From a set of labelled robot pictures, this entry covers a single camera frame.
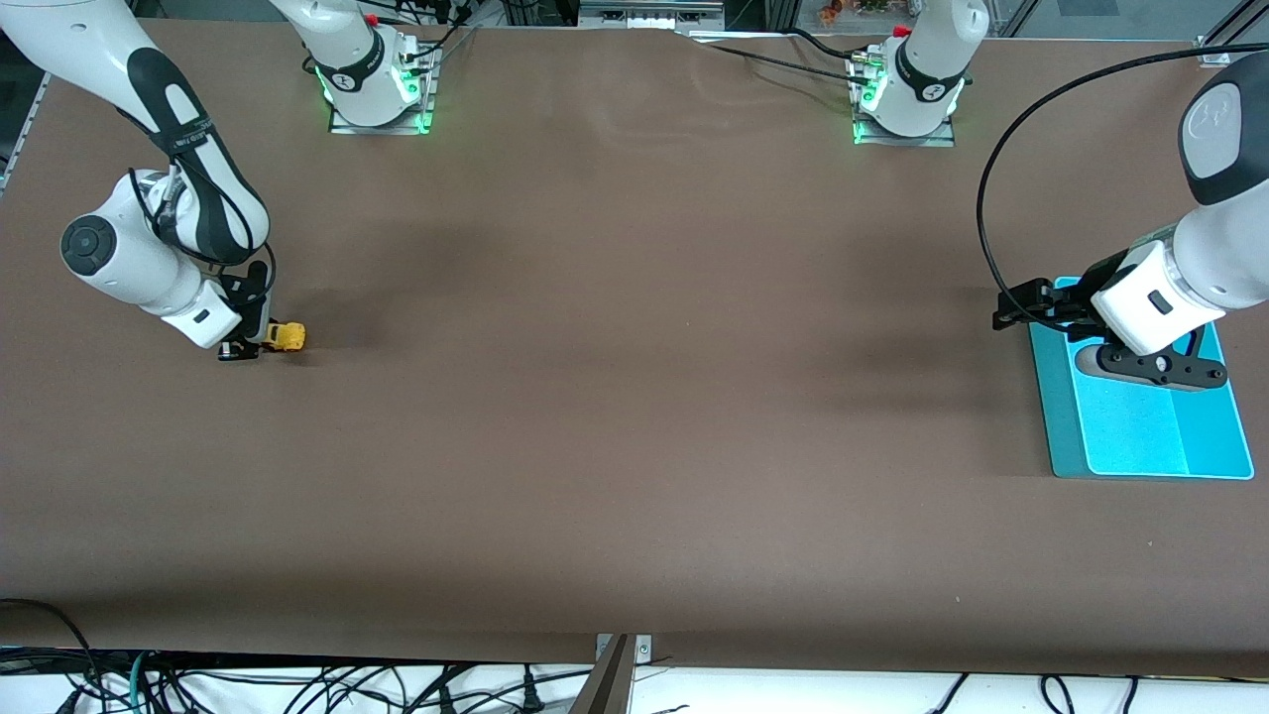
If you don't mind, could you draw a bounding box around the cyan plastic tray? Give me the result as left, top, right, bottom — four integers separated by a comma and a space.
1028, 277, 1255, 481

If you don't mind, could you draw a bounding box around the dark grey metal bar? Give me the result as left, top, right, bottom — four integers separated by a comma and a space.
569, 635, 635, 714

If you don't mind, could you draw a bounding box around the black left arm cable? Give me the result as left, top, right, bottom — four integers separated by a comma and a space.
977, 45, 1269, 310

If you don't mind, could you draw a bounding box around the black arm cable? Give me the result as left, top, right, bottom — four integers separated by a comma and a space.
977, 45, 1269, 310
119, 104, 279, 298

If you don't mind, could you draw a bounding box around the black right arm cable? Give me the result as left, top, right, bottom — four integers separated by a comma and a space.
119, 104, 279, 298

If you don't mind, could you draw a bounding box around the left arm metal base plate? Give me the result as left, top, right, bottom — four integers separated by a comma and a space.
851, 50, 958, 148

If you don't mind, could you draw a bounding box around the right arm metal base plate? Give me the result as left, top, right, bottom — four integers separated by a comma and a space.
329, 45, 438, 135

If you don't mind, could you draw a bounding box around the thick black looping cable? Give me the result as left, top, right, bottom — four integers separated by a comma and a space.
0, 598, 105, 690

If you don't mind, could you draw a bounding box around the short black table cable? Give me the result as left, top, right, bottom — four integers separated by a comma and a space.
788, 28, 875, 62

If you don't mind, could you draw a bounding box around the long black table cable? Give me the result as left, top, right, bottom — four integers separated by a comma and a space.
686, 40, 873, 90

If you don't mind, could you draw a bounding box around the aluminium frame rail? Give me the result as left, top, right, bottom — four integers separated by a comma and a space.
575, 0, 730, 31

